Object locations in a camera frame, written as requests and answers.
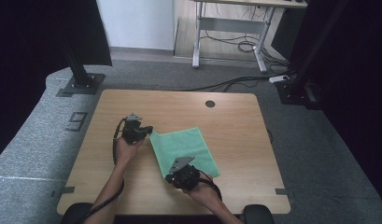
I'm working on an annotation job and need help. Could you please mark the grey tape strip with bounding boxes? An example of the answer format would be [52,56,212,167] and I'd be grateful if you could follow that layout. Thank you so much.
[275,187,296,200]
[50,186,77,199]

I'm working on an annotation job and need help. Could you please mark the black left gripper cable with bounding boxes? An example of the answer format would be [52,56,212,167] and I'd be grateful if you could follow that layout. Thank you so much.
[74,117,128,224]

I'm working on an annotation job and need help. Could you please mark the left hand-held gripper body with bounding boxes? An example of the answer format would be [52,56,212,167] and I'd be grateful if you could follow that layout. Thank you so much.
[120,113,149,145]

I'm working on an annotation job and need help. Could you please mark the white desk frame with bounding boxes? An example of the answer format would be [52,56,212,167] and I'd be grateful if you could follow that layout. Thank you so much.
[191,0,308,74]

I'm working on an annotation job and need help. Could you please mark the black coiled cables under desk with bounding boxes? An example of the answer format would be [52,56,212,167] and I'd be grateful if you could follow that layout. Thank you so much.
[199,6,290,68]

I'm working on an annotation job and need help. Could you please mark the black curtain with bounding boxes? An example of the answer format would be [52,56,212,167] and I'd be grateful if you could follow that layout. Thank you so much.
[0,0,113,163]
[271,0,382,206]

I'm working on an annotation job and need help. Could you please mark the white power strip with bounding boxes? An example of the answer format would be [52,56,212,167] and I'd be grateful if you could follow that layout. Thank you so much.
[268,75,290,84]

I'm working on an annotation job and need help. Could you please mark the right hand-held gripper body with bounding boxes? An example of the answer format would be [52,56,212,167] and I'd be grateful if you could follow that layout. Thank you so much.
[168,156,202,191]

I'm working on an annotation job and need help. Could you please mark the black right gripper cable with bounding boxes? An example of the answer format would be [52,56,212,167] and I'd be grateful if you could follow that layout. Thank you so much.
[197,169,223,202]

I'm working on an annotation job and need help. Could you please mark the person's right hand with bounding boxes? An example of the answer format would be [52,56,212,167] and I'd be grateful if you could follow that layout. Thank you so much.
[182,173,222,205]

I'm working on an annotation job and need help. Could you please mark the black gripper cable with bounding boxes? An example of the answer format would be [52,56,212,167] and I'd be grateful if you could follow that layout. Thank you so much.
[74,117,128,224]
[197,169,223,202]

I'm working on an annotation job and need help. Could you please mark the green cloth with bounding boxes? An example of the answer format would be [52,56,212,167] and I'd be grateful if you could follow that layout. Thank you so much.
[149,126,221,179]

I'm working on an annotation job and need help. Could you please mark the black metal stand with base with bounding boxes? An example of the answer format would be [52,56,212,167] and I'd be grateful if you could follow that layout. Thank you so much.
[275,0,351,110]
[61,31,106,96]

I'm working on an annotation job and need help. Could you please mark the black cables on floor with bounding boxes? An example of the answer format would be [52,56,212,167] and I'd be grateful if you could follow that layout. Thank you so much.
[182,68,294,93]

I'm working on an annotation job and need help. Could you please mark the person's left hand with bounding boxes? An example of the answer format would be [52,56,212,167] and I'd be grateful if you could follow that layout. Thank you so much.
[116,136,146,168]

